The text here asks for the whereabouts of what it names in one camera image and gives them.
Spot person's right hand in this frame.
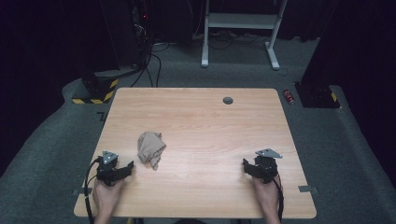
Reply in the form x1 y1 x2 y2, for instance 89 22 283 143
251 175 282 217

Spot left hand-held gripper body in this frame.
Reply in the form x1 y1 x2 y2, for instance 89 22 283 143
95 149 126 188

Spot black floor cables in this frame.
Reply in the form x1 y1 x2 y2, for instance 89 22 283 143
130 41 171 89

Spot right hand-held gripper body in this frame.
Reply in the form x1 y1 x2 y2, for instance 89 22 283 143
252 147 284 185

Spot person's left hand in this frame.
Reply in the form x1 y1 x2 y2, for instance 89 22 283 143
92 178 126 218

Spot grey tape strip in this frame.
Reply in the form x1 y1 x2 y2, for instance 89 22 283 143
297 185 319 194
72 187 93 196

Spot black yellow striped stand base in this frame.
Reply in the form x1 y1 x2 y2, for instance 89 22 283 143
71 70 120 105

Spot beige cloth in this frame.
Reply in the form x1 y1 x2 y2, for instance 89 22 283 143
136 131 167 172

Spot white metal stand frame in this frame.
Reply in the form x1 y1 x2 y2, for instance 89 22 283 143
200 0 289 71

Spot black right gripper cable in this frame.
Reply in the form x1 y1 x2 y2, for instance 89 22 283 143
273 174 286 224

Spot dark equipment rack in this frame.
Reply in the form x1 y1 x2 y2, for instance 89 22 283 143
130 0 154 68

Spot red can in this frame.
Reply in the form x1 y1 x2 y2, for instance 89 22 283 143
282 89 296 106

